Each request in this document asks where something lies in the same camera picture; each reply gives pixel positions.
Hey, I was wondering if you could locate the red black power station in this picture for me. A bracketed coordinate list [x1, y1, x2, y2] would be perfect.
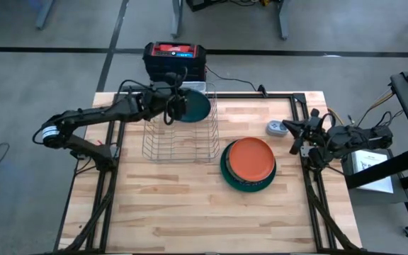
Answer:
[142, 41, 208, 84]

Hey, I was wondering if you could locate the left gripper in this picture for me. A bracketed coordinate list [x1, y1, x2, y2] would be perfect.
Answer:
[149, 84, 191, 122]

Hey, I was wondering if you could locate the grey cart tray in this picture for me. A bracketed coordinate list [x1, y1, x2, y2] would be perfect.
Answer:
[341, 148, 407, 208]

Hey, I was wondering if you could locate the grey desk leg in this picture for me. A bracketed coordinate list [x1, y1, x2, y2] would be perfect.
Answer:
[278, 0, 293, 40]
[171, 0, 186, 39]
[35, 0, 57, 31]

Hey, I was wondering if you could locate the large green plate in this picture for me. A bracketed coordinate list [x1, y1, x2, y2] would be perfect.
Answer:
[220, 140, 278, 193]

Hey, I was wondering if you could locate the black power cable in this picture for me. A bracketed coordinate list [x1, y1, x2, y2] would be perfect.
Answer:
[205, 65, 269, 98]

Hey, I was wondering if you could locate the black aluminium table frame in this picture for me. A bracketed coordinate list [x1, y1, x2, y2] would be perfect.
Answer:
[53, 84, 368, 255]

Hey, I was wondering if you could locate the small teal plate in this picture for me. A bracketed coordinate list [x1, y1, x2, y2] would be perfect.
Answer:
[179, 88, 212, 124]

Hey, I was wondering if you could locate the yellow cable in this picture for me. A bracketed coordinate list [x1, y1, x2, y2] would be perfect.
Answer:
[327, 108, 349, 139]

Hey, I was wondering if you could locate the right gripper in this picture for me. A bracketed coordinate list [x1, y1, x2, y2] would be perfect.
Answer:
[282, 108, 332, 159]

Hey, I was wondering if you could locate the small grey white box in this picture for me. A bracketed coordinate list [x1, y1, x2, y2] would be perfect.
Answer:
[266, 120, 290, 137]

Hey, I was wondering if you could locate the grey wire dish rack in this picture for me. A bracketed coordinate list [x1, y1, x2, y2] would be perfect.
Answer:
[142, 81, 221, 164]

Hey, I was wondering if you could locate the white paper booklet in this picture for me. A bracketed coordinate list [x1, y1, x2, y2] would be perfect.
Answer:
[351, 149, 395, 195]

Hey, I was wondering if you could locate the clear plastic utensil holder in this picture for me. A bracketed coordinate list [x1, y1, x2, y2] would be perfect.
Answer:
[182, 81, 208, 94]

